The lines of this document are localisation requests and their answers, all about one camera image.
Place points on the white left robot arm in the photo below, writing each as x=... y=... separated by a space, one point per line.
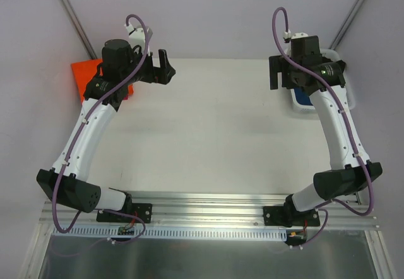
x=65 y=183

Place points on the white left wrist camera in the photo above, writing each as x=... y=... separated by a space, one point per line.
x=136 y=35

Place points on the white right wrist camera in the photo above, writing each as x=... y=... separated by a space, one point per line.
x=288 y=36

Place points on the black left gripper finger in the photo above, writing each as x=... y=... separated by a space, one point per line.
x=163 y=59
x=167 y=71

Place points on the aluminium mounting rail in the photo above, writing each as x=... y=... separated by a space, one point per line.
x=219 y=210

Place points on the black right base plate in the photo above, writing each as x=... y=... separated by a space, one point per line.
x=279 y=216

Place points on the folded orange t shirt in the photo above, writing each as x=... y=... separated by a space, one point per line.
x=83 y=72

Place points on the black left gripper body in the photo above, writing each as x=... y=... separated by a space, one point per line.
x=153 y=67

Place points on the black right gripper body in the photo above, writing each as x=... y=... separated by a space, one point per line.
x=274 y=71

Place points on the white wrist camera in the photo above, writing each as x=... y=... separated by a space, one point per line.
x=288 y=36
x=136 y=35

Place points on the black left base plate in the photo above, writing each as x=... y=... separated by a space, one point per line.
x=141 y=210

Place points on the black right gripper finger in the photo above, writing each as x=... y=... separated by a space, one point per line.
x=274 y=78
x=275 y=63

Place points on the blue t shirt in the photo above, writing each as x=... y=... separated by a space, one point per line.
x=302 y=98

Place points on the white slotted cable duct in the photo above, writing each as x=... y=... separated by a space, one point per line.
x=187 y=233

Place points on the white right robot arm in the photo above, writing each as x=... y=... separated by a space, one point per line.
x=304 y=66

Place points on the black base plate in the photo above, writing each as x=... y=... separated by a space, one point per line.
x=141 y=210
x=279 y=216

